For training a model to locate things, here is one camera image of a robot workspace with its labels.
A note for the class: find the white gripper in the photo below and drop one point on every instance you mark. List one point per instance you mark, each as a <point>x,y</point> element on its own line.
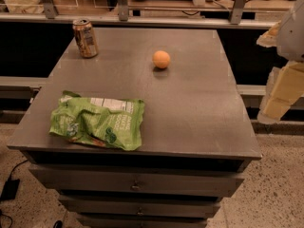
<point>293,35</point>

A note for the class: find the orange fruit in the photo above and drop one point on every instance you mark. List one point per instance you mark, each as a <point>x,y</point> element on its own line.
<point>161,59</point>

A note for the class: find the green rice chip bag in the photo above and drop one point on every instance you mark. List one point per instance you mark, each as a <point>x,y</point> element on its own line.
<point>103,122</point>

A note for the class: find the grey metal railing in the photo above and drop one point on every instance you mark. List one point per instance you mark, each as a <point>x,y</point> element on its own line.
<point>209,14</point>

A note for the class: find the grey drawer cabinet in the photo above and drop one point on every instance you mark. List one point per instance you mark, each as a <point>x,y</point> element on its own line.
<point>150,133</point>

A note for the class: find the gold soda can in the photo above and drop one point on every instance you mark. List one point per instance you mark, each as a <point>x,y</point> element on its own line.
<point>85,38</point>

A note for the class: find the bottom grey drawer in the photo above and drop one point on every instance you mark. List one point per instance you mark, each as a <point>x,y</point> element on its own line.
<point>122,221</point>

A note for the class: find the grey drawer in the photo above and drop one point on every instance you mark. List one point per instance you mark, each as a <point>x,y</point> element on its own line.
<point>139,207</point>
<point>122,221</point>
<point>126,180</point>

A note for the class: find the middle grey drawer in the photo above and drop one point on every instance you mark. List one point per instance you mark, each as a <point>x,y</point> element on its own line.
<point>139,207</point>

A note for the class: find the top grey drawer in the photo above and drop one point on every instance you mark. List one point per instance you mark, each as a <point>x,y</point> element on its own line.
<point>126,180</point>

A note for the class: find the black power adapter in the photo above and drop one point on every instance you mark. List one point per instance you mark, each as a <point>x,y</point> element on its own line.
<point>9,190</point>

